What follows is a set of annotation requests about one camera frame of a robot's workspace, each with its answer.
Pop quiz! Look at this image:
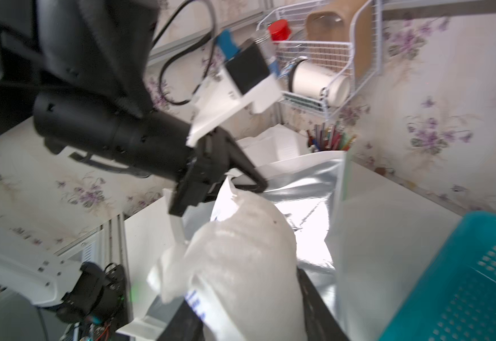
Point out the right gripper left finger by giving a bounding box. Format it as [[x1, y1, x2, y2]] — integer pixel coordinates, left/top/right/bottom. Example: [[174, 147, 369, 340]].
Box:
[[156, 300, 205, 341]]

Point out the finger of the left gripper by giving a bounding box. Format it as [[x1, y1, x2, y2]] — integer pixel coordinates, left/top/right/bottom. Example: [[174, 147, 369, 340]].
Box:
[[226, 140, 268, 193]]

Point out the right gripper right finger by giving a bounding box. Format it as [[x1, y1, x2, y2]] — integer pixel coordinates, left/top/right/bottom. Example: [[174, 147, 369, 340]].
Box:
[[297, 268, 349, 341]]

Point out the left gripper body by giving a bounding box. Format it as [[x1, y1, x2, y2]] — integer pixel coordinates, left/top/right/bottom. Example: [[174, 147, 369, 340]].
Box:
[[168, 127, 248, 217]]

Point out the white ice pack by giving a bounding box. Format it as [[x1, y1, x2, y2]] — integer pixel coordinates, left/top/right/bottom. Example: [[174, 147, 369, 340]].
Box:
[[146, 179, 307, 340]]

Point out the white insulated delivery bag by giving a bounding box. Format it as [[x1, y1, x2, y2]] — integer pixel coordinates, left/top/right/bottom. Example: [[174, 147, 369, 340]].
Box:
[[116, 123, 464, 341]]

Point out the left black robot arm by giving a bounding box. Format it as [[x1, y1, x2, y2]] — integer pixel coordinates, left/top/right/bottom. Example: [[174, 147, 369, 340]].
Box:
[[0, 1, 267, 325]]

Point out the green pen cup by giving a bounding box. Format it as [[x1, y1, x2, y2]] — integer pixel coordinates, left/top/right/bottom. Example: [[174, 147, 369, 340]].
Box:
[[305, 124, 357, 153]]

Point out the white cylindrical cup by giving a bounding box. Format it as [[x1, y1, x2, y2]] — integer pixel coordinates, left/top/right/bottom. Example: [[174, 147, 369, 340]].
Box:
[[288, 59, 350, 107]]

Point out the red lid jar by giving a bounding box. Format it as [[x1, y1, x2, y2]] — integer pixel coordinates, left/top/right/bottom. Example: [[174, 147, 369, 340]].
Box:
[[267, 19, 292, 42]]

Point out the teal plastic basket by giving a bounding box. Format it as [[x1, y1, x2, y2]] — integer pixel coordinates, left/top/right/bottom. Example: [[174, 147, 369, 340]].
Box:
[[380, 211, 496, 340]]

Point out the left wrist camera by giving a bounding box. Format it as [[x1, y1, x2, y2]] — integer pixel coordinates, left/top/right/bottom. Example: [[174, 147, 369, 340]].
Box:
[[186, 31, 282, 148]]

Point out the white wire wall basket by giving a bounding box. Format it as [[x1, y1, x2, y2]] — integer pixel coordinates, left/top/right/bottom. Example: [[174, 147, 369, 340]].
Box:
[[257, 1, 382, 119]]

